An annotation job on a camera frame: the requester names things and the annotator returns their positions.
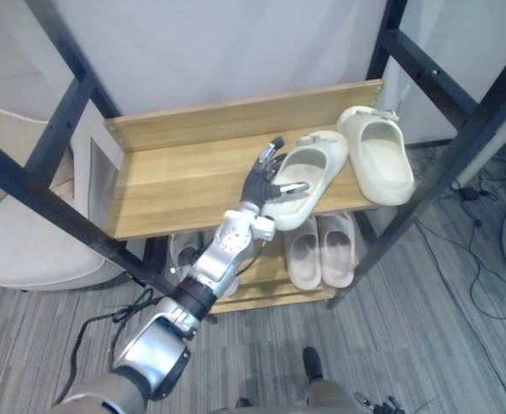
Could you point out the black metal rack frame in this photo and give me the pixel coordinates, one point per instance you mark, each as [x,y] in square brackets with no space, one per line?
[41,190]

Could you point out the narrow wooden rack shelf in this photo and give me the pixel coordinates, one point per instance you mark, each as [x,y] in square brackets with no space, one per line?
[270,293]

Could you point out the white shoe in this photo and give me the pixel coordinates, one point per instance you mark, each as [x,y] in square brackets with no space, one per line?
[176,259]

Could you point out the cream clog slipper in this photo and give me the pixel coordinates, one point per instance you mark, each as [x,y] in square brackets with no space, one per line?
[317,159]
[382,172]

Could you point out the black power adapter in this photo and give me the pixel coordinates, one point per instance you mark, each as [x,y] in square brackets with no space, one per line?
[467,194]

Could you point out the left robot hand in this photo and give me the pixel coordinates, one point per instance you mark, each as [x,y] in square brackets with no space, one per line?
[259,185]

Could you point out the dark robot foot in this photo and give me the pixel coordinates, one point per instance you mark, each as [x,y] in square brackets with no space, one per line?
[313,362]

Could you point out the beige slide slipper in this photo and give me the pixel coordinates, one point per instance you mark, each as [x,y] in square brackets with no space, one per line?
[339,259]
[304,259]

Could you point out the white slanted pole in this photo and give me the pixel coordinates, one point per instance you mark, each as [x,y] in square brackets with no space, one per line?
[489,142]

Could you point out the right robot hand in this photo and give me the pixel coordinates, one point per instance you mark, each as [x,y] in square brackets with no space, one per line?
[382,406]

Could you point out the robot leg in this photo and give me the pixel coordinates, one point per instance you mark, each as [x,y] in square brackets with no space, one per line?
[328,397]

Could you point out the beige upholstered seat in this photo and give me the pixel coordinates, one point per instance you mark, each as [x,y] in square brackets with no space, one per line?
[28,254]

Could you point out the wide wooden rack shelf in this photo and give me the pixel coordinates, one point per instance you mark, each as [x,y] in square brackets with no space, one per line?
[192,181]

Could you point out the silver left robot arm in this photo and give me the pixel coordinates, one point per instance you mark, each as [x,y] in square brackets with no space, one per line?
[211,263]

